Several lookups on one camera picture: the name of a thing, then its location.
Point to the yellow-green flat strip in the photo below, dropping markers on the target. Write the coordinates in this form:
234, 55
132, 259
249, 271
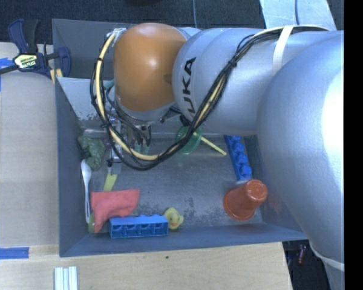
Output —
110, 182

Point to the dark green knobbly toy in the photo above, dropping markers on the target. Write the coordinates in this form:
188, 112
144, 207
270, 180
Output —
93, 150

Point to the white plastic spoon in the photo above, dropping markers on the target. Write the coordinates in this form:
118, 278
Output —
86, 174

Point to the red cloth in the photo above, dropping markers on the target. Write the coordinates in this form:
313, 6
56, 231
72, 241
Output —
112, 205

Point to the pale green round toy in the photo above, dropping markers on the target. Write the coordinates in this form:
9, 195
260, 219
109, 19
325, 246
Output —
91, 224

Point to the blue hollow toy brick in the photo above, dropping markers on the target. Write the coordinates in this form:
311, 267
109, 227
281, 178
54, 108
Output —
138, 227

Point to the grey metal bin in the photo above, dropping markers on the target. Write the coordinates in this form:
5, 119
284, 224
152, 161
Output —
181, 186

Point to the green clear plastic disc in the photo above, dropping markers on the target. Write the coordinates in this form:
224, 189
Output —
190, 143

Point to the yellow rubber duck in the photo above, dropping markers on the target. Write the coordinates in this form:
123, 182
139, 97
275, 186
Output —
173, 218

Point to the pale wood flat board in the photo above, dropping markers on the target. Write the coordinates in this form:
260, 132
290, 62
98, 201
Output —
27, 162

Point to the yellow thin stick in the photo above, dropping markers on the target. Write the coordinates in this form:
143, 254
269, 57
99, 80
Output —
214, 146

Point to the blue studded long toy brick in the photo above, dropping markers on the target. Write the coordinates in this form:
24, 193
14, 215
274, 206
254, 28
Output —
239, 157

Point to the orange plastic cup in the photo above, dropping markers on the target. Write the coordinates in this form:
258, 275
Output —
245, 199

